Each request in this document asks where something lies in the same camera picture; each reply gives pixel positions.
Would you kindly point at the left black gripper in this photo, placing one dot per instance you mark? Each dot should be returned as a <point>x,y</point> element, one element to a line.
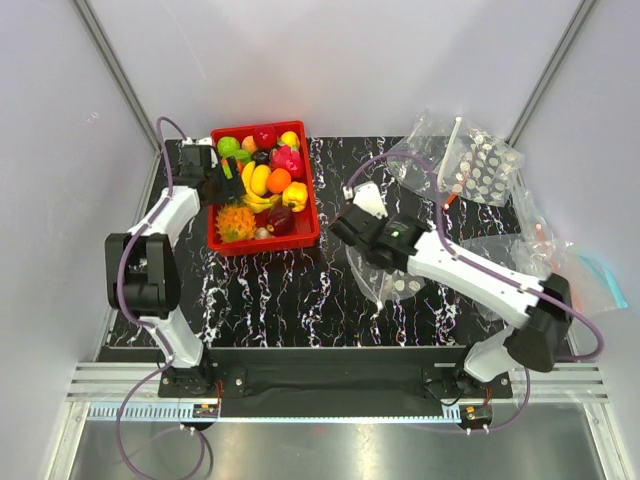
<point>232,188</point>

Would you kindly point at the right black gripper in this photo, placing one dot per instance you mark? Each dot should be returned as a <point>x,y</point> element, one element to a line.
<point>385,220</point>

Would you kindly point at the toy pineapple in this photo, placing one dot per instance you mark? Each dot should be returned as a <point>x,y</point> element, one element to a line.
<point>235,223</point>

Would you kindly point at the polka dot zip bag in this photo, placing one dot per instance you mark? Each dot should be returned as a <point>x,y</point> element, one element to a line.
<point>380,286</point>

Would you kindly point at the dark red toy apple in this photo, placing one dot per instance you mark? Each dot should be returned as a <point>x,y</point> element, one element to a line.
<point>280,221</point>

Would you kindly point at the yellow toy bell pepper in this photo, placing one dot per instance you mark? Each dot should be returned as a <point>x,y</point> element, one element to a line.
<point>295,196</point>

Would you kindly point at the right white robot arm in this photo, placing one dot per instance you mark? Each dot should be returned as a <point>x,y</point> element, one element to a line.
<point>537,313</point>

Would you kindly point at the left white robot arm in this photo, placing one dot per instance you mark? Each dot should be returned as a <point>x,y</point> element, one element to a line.
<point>141,272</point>

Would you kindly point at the clear zip bag pile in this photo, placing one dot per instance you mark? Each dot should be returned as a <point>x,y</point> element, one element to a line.
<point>414,161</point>

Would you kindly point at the blue zipper plastic bag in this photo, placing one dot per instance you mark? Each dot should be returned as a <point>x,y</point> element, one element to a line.
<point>536,251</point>

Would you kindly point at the green toy pepper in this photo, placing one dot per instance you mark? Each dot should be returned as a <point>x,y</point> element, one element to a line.
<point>227,146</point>

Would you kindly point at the yellow toy mango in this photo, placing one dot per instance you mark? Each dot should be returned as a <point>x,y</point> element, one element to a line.
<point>258,180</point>

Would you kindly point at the toy banana bunch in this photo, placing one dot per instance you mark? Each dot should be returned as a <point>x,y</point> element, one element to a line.
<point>257,203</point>

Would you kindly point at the orange toy fruit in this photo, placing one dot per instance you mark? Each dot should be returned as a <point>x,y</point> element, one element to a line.
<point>278,180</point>

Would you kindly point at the red toy pomegranate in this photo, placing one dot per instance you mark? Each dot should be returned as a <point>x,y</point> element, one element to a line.
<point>265,137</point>

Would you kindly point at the pink toy dragon fruit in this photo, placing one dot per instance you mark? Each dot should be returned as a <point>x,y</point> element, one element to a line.
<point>288,158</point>

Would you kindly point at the yellow toy lemon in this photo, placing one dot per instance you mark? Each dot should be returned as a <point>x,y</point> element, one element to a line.
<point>291,139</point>

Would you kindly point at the red plastic tray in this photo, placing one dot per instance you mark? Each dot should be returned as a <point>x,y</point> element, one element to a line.
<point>305,230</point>

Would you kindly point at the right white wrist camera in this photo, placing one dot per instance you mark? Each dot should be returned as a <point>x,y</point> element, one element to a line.
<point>367,197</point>

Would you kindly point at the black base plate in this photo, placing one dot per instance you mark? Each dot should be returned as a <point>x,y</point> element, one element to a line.
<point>329,384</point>

